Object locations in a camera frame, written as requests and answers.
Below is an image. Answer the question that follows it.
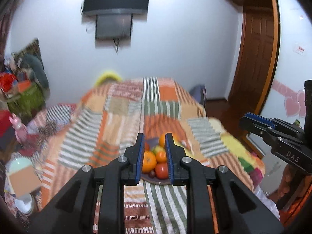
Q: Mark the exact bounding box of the pink toy figure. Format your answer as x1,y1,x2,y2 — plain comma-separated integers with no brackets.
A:
9,113,28,144

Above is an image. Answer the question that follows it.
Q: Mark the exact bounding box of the red tomato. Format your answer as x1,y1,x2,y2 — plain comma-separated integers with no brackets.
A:
144,142,150,151
154,162,169,180

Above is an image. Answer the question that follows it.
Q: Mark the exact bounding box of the yellow curved headboard tube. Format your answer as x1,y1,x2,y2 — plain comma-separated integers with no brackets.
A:
95,70,122,86

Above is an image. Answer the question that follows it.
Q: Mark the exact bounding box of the striped patchwork bed cover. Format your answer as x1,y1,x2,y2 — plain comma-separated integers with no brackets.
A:
36,77,265,211

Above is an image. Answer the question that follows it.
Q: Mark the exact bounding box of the purple ceramic plate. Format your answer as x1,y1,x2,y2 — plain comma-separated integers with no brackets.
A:
141,137,173,185

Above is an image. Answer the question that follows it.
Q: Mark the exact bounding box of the dark red grape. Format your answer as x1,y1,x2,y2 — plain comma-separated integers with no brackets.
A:
149,170,155,179

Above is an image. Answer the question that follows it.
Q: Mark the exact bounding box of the camouflage cushion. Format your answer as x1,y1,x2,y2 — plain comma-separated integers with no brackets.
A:
12,38,43,64

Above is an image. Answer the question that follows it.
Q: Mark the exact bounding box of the brown wooden door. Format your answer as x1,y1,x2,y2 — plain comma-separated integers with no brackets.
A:
228,6,277,117

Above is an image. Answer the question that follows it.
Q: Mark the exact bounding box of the small mandarin orange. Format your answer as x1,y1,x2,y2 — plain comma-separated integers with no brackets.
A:
155,150,167,163

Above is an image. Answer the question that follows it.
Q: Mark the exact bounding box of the purple grey backpack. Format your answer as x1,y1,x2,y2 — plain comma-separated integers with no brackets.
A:
189,85,206,107

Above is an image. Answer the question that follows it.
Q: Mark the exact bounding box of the grey green plush toy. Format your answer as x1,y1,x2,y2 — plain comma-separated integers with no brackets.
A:
20,54,49,89

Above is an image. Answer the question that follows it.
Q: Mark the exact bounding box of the yellow banana piece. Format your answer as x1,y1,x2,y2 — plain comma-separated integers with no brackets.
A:
151,145,165,155

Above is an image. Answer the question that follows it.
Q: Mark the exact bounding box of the red bag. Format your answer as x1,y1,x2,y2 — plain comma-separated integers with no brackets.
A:
0,72,17,92

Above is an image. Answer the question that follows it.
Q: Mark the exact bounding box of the large orange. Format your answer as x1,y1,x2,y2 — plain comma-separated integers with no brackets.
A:
142,151,157,174
159,133,180,148

